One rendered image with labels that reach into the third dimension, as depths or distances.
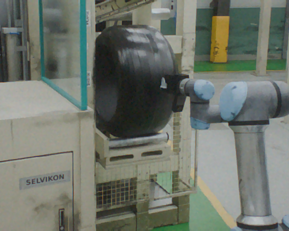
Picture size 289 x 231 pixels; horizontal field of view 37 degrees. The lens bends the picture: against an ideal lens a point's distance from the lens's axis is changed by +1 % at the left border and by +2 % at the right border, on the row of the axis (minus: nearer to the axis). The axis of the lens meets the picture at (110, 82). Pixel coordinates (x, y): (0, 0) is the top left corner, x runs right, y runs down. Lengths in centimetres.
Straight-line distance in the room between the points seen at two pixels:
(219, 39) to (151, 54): 940
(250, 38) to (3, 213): 1125
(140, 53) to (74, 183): 83
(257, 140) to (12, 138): 70
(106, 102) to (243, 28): 988
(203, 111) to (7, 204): 81
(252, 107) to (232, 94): 7
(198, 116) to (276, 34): 1092
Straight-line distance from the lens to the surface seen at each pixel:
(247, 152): 132
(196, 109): 167
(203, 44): 1176
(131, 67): 191
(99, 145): 208
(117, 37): 202
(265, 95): 132
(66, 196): 132
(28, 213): 131
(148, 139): 215
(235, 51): 1210
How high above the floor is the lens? 159
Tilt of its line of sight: 11 degrees down
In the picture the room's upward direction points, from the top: straight up
